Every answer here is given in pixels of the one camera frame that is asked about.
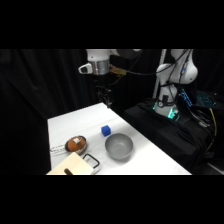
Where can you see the grey bowl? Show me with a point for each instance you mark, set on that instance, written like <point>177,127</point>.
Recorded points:
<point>119,146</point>

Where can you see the small metal pan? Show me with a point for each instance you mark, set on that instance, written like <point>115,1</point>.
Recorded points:
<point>75,144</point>

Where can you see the black robot stand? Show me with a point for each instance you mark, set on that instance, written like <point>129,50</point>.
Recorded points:
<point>173,133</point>

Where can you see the black curtain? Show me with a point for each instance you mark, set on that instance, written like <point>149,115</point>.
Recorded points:
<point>40,100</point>

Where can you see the wooden board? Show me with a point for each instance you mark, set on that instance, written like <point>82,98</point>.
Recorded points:
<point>71,165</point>

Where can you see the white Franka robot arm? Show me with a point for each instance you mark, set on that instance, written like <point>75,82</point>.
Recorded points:
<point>173,71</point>

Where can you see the blue cube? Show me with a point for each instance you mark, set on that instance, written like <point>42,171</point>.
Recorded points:
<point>106,130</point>

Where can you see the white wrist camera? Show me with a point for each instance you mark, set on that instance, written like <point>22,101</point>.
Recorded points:
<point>86,68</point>

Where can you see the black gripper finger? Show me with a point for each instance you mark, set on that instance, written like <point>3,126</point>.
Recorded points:
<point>109,100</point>
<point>100,97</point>

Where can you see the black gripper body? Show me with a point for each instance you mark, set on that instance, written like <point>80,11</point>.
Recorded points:
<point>101,82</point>

